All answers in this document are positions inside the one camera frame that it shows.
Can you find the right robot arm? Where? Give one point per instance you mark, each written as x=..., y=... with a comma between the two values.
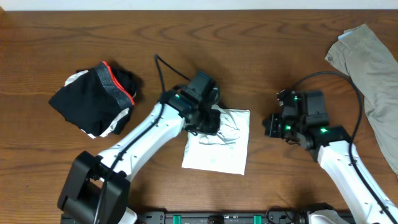
x=335, y=152

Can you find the white printed t-shirt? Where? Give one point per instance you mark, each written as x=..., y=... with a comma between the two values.
x=224, y=152

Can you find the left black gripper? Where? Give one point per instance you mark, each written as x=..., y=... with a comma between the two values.
x=208, y=121

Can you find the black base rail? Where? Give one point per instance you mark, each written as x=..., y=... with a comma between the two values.
x=226, y=218

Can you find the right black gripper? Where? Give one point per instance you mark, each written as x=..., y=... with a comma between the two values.
x=272, y=130

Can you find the grey khaki garment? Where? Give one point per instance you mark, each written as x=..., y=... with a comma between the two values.
x=359, y=54

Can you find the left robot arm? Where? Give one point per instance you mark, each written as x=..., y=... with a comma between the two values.
x=97, y=187

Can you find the black shorts red waistband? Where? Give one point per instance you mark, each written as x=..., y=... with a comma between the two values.
x=97, y=100

